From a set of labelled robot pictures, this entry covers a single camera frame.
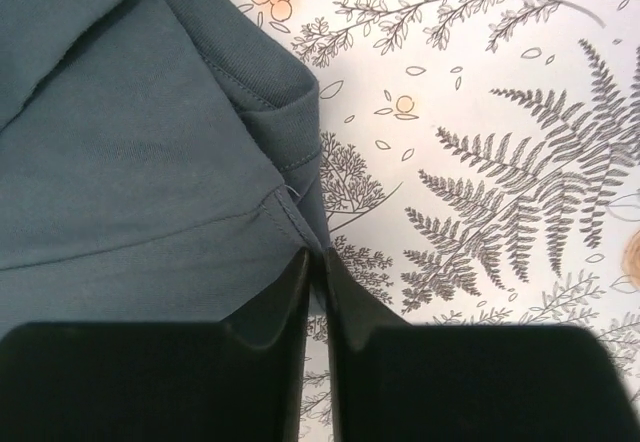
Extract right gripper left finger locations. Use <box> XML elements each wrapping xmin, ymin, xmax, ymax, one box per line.
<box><xmin>1</xmin><ymin>250</ymin><xmax>310</xmax><ymax>441</ymax></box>

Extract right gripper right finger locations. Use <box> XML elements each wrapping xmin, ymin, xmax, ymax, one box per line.
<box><xmin>324</xmin><ymin>250</ymin><xmax>639</xmax><ymax>441</ymax></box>

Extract dark blue t-shirt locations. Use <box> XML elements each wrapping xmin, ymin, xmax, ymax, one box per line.
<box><xmin>1</xmin><ymin>0</ymin><xmax>330</xmax><ymax>332</ymax></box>

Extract floral table mat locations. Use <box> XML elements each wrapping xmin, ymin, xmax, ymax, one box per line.
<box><xmin>194</xmin><ymin>0</ymin><xmax>640</xmax><ymax>442</ymax></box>

